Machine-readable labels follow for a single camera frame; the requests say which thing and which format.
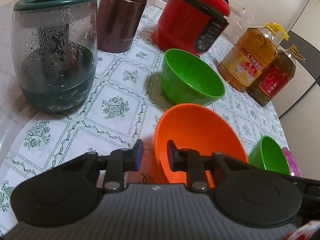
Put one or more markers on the red patterned cloth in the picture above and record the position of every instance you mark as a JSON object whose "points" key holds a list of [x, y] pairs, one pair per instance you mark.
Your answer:
{"points": [[305, 231]]}

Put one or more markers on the pink transparent plastic plate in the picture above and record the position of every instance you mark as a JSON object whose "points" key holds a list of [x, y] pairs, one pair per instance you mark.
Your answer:
{"points": [[291, 160]]}

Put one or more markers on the pale green box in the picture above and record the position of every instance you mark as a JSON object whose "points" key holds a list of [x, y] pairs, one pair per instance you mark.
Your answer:
{"points": [[160, 3]]}

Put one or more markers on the orange plastic bowl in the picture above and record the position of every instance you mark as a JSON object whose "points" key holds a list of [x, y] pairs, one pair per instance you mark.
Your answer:
{"points": [[200, 130]]}

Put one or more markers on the white wardrobe with black frames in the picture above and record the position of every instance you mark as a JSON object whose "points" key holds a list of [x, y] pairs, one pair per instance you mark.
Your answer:
{"points": [[307, 30]]}

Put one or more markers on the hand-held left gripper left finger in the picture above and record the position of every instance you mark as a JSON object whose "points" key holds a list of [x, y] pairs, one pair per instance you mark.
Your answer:
{"points": [[138, 155]]}

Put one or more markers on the yellow label oil bottle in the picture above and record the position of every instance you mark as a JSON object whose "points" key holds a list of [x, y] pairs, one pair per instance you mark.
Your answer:
{"points": [[245, 62]]}

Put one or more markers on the glass jar with green lid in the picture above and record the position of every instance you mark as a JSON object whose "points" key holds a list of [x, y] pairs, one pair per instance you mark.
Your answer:
{"points": [[50, 92]]}

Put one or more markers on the brown metal thermos jar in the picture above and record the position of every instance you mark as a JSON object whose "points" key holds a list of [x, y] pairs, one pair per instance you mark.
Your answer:
{"points": [[120, 22]]}

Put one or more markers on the red label oil bottle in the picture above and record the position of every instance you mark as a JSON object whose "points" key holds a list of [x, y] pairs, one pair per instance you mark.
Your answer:
{"points": [[272, 82]]}

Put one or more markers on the small green plastic bowl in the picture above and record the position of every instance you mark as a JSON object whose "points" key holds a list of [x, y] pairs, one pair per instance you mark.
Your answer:
{"points": [[190, 75]]}

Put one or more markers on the red electric pressure cooker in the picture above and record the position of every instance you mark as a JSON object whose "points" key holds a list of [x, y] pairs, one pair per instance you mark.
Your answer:
{"points": [[180, 22]]}

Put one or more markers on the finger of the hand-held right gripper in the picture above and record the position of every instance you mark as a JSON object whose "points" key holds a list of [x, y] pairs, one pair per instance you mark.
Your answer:
{"points": [[305, 183]]}

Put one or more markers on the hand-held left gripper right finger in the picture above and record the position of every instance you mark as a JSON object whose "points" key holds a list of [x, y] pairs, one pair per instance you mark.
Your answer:
{"points": [[172, 157]]}

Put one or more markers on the large green plastic bowl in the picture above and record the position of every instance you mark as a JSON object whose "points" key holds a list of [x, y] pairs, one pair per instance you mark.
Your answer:
{"points": [[267, 152]]}

